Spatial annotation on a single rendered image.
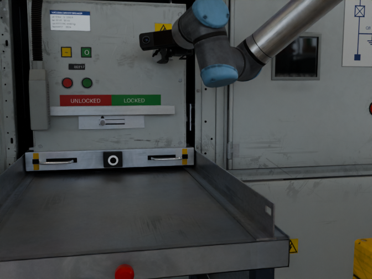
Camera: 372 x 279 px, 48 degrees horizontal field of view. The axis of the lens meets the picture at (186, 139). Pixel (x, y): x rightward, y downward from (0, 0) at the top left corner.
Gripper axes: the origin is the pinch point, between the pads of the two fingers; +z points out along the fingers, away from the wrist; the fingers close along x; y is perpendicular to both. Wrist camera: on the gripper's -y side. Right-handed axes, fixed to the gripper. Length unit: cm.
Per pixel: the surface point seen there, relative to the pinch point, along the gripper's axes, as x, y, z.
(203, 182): -41.6, 6.7, -11.5
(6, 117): -14.5, -43.3, 18.9
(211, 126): -23.0, 20.0, 3.0
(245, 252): -55, -9, -53
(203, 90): -10.9, 17.5, 0.5
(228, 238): -53, -11, -51
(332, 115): -23, 62, -11
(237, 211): -49, 0, -39
